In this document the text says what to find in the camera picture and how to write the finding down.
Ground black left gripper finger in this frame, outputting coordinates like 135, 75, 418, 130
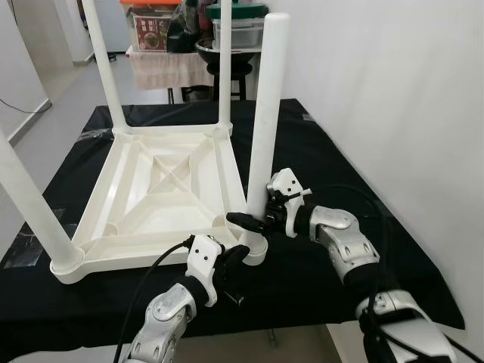
219, 243, 255, 278

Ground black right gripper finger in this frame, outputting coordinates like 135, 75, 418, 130
225, 212, 268, 234

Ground white plastic table leg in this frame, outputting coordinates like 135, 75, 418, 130
240, 13, 291, 263
79, 0, 132, 135
218, 0, 234, 134
0, 129, 85, 278

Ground white plastic children table top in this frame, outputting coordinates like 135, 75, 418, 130
49, 125, 267, 285

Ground black tablecloth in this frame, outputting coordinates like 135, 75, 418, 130
0, 98, 466, 360

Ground beige patterned tablecloth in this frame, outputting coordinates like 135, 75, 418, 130
127, 47, 217, 91

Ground clear container with green lid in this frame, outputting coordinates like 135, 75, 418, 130
206, 3, 270, 51

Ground black bag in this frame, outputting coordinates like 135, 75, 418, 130
166, 0, 206, 54

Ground red printed box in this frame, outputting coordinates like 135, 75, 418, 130
121, 0, 182, 53

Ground white tall appliance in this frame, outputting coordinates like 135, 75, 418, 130
92, 0, 130, 54

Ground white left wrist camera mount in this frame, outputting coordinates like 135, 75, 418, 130
185, 234, 225, 308

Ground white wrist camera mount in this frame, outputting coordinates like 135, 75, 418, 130
266, 169, 313, 236
185, 234, 225, 308

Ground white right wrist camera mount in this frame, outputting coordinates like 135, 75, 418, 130
266, 169, 313, 236

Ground thin black wall cable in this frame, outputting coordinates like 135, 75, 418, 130
0, 97, 51, 116

